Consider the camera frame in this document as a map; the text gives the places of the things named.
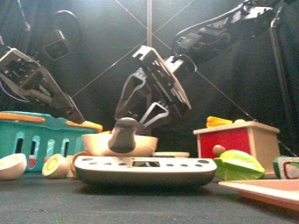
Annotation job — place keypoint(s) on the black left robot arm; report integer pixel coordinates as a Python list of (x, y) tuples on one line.
[(58, 43)]

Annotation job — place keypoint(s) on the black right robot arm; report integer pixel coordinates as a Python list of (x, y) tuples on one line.
[(234, 20)]

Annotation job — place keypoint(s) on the grey pestle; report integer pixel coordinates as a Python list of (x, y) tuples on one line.
[(123, 137)]

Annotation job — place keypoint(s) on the wooden mortar bowl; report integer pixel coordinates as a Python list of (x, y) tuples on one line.
[(98, 144)]

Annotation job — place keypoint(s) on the small flat wooden dish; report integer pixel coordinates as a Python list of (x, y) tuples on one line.
[(171, 154)]

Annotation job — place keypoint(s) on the yellow toy cheese piece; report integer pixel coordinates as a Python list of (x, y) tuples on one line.
[(218, 122)]

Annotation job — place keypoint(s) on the toy lemon half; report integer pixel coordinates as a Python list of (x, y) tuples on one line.
[(55, 166)]

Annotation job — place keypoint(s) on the grey white kitchen scale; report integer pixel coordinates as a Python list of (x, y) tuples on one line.
[(144, 172)]

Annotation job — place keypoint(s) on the small cream toy ball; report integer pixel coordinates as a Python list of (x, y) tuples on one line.
[(239, 121)]

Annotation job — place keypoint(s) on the red wooden drawer box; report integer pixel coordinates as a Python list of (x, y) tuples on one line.
[(249, 140)]

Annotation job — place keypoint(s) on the green toy lettuce leaf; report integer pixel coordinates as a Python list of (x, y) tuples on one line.
[(239, 166)]

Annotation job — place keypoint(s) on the green red toy block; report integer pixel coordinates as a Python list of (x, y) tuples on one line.
[(287, 167)]

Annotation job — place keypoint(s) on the pink tray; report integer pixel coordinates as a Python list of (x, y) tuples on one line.
[(269, 191)]

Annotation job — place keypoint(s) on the metal frame pole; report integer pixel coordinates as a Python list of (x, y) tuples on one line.
[(150, 23)]

